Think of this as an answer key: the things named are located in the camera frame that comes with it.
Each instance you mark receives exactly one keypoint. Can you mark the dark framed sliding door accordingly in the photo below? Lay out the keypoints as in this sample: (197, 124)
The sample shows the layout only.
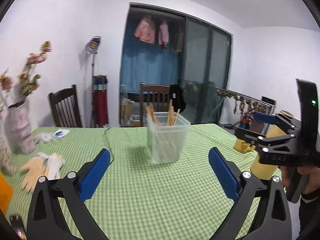
(200, 67)

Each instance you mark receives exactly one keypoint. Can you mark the crumpled white plastic bag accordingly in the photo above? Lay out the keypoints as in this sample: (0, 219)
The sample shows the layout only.
(42, 137)

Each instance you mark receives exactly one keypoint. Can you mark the large pink white vase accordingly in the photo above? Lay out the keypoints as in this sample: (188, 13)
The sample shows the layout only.
(18, 130)

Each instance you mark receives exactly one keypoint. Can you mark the small pink hanging garment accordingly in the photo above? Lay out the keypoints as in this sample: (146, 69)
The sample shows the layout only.
(163, 33)

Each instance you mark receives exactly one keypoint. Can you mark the tan work glove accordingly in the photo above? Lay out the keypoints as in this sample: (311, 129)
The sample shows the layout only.
(32, 172)

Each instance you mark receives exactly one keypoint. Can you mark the beige hanging garment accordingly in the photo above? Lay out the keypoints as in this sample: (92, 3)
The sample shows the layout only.
(178, 41)

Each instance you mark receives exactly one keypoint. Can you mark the red cylindrical bag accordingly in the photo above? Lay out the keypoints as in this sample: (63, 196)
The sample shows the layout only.
(100, 105)

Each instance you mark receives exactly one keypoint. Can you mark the metal rail with dried items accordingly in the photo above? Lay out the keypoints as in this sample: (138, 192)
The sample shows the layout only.
(240, 100)

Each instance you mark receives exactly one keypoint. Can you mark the set of wooden chopsticks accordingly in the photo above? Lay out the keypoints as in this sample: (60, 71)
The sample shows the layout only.
(171, 115)

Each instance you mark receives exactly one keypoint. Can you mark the studio light on stand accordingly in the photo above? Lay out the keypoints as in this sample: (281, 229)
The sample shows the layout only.
(92, 45)

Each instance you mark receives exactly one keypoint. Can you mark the red blue toy figure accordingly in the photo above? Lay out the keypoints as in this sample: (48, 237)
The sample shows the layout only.
(244, 122)

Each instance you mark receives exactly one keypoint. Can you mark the white work glove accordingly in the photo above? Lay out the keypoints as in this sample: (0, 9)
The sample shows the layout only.
(53, 165)

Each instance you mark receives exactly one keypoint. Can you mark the dark wooden chair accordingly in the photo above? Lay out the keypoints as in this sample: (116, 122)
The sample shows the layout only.
(62, 93)

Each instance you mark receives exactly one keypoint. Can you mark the blue curtain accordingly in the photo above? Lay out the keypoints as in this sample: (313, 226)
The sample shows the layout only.
(147, 67)

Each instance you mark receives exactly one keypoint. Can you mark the yellow thermos jug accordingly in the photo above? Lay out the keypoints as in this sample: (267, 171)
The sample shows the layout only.
(262, 171)

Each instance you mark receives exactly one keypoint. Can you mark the green checkered tablecloth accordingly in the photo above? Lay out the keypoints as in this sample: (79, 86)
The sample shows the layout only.
(140, 187)

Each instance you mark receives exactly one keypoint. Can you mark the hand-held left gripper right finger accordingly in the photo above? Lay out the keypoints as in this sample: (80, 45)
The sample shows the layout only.
(223, 175)

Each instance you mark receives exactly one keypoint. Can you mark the small floral vase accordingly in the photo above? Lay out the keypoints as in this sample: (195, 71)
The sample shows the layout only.
(5, 157)

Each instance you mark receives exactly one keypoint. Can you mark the clear plastic container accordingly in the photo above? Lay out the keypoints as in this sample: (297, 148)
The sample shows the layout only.
(170, 140)

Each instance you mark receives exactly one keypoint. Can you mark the dried flower bouquet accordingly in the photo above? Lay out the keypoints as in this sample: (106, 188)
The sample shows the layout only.
(37, 58)

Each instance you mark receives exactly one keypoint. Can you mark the orange book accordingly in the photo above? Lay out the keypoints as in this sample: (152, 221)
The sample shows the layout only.
(5, 195)

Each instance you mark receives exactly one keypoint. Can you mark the brown wooden chair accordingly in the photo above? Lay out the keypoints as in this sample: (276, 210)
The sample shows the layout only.
(155, 88)

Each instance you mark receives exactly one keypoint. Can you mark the black smartphone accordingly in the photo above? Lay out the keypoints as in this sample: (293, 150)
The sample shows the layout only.
(16, 226)

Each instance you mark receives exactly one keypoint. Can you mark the yellow mug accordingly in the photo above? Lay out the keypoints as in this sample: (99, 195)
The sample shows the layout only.
(242, 146)

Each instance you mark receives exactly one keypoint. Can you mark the large pink hanging jacket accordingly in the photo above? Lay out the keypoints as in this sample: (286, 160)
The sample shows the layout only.
(145, 31)

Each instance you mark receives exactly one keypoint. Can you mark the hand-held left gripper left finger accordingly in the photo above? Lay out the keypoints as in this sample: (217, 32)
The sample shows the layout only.
(96, 175)

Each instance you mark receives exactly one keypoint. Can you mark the person's right hand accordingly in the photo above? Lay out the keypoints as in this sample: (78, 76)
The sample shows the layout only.
(311, 180)

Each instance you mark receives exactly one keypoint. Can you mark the translucent plastic bag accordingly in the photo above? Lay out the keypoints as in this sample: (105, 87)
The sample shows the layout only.
(126, 107)

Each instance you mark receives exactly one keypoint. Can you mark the black box device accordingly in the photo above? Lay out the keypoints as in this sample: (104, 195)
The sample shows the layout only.
(268, 101)

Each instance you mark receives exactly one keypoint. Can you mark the white blue packet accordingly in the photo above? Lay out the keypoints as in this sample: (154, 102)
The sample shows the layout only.
(60, 133)

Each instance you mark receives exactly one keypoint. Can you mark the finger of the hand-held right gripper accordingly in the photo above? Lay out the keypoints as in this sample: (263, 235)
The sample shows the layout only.
(262, 118)
(247, 133)

